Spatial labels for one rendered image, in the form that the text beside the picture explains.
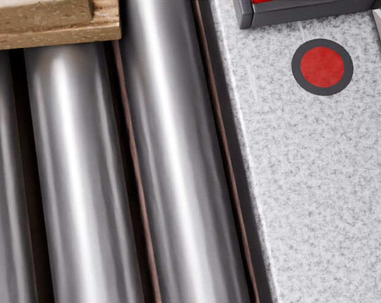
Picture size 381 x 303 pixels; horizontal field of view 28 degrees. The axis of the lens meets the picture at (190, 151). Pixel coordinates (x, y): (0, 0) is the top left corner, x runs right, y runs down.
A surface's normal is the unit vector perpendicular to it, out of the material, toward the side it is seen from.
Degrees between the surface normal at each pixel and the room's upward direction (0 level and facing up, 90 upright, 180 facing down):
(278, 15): 90
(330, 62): 0
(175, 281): 40
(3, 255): 31
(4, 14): 93
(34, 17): 89
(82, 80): 22
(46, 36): 90
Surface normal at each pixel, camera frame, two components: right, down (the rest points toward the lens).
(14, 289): 0.66, -0.33
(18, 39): 0.11, 0.95
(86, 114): 0.40, -0.34
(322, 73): 0.03, -0.31
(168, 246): -0.61, -0.13
